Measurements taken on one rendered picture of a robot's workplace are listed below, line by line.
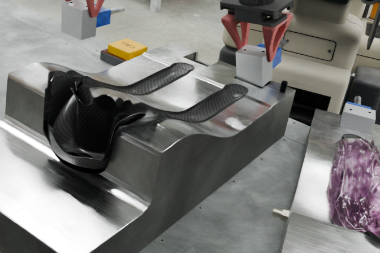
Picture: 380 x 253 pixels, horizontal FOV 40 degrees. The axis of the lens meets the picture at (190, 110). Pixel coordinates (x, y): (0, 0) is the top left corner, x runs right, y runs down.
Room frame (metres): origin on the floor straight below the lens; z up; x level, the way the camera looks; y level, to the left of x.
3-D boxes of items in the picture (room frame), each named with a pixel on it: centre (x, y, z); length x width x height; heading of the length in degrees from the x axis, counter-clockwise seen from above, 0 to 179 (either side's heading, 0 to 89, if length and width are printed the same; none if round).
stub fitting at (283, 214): (0.52, -0.13, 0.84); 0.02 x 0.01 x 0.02; 76
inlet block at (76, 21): (0.90, 0.19, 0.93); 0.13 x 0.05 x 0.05; 149
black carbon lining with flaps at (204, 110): (0.66, 0.05, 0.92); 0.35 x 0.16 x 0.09; 149
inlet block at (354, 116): (0.82, -0.29, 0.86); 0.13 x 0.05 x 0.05; 166
